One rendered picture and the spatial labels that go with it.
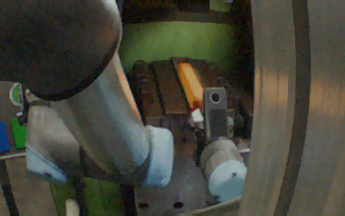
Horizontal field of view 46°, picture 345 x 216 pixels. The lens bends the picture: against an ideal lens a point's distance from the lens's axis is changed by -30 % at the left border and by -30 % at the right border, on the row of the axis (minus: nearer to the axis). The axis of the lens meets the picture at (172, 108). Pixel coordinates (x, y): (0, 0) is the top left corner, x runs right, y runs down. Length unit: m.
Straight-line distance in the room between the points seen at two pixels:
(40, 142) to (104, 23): 0.36
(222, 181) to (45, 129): 0.37
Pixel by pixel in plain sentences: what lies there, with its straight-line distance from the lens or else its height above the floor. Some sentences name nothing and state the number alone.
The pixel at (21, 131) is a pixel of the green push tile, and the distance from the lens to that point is 1.10.
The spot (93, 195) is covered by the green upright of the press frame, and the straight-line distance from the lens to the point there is 1.50.
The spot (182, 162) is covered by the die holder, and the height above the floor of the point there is 0.90.
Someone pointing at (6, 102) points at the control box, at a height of 1.08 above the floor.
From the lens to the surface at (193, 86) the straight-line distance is 1.35.
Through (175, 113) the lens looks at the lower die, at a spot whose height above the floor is 0.99.
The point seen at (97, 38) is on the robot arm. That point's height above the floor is 1.36.
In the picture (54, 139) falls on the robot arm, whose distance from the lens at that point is 0.65.
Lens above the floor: 1.44
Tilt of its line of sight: 21 degrees down
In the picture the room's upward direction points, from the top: 1 degrees clockwise
